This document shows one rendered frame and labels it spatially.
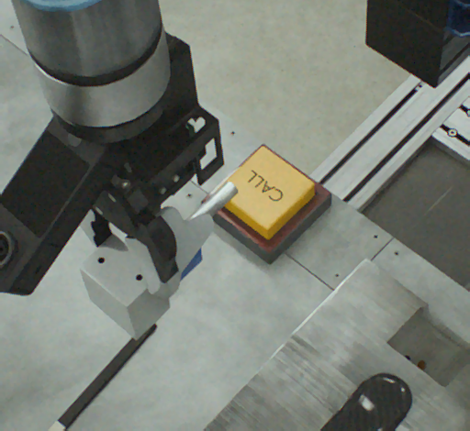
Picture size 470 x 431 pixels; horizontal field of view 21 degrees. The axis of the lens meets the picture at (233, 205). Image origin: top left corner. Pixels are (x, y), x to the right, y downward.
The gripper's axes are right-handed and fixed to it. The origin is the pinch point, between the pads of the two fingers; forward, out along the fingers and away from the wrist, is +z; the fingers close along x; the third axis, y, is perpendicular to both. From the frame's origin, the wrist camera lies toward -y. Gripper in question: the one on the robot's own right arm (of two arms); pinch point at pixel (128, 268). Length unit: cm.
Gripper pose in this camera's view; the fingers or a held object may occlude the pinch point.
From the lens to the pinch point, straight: 87.9
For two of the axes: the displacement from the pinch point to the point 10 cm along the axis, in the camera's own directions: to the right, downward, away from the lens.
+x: -7.3, -5.6, 3.9
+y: 6.8, -6.5, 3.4
